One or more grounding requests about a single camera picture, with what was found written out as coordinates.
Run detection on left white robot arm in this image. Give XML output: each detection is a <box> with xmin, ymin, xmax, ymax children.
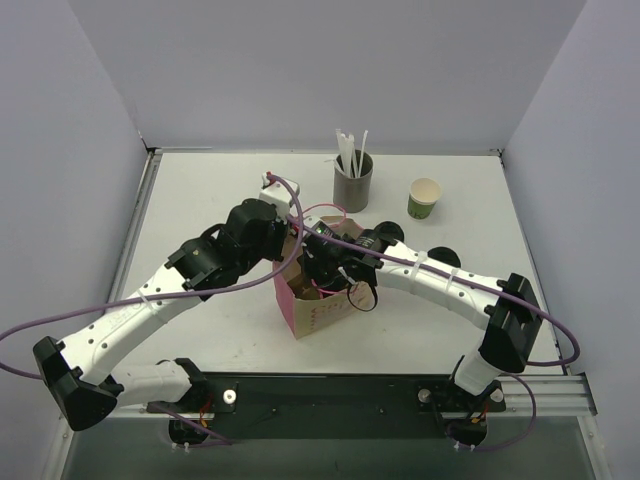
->
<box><xmin>33</xmin><ymin>198</ymin><xmax>293</xmax><ymax>431</ymax></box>

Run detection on aluminium frame rail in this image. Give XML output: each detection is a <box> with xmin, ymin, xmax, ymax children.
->
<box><xmin>62</xmin><ymin>368</ymin><xmax>597</xmax><ymax>430</ymax></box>

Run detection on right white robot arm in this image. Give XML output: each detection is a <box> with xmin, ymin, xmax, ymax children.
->
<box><xmin>300</xmin><ymin>220</ymin><xmax>542</xmax><ymax>396</ymax></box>

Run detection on grey cylindrical straw holder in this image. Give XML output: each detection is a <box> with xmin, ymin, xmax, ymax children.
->
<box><xmin>333</xmin><ymin>153</ymin><xmax>373</xmax><ymax>213</ymax></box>

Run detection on black plastic cup lid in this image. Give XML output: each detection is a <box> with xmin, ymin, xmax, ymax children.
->
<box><xmin>375</xmin><ymin>221</ymin><xmax>405</xmax><ymax>242</ymax></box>
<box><xmin>428</xmin><ymin>246</ymin><xmax>461</xmax><ymax>268</ymax></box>

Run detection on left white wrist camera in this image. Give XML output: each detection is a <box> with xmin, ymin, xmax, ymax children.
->
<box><xmin>258</xmin><ymin>172</ymin><xmax>294</xmax><ymax>219</ymax></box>

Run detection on brown paper takeout bag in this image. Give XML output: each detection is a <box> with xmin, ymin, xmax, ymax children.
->
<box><xmin>273</xmin><ymin>235</ymin><xmax>373</xmax><ymax>340</ymax></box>

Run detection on green paper coffee cup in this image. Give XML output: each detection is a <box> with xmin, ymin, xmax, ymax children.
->
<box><xmin>407</xmin><ymin>178</ymin><xmax>442</xmax><ymax>220</ymax></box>

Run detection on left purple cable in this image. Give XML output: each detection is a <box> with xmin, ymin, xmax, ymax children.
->
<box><xmin>0</xmin><ymin>174</ymin><xmax>306</xmax><ymax>446</ymax></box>

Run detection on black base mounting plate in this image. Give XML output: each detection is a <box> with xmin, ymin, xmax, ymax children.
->
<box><xmin>147</xmin><ymin>372</ymin><xmax>506</xmax><ymax>440</ymax></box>

